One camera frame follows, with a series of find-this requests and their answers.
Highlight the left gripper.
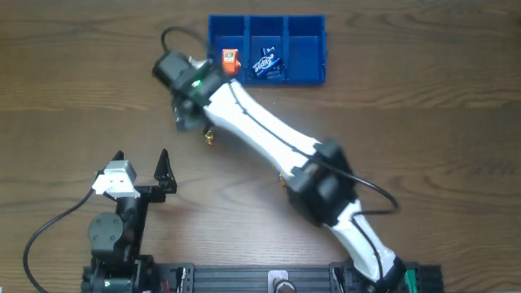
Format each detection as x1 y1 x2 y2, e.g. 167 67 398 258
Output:
112 147 178 203

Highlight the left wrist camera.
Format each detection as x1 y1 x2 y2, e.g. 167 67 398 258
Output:
91 160 138 199

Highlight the blue tray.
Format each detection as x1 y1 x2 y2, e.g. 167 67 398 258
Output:
207 14 327 86

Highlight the black cable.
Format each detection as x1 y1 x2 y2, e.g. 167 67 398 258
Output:
22 187 97 293
160 26 401 216

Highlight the mounting rail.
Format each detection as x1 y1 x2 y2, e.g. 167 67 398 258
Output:
81 262 444 293

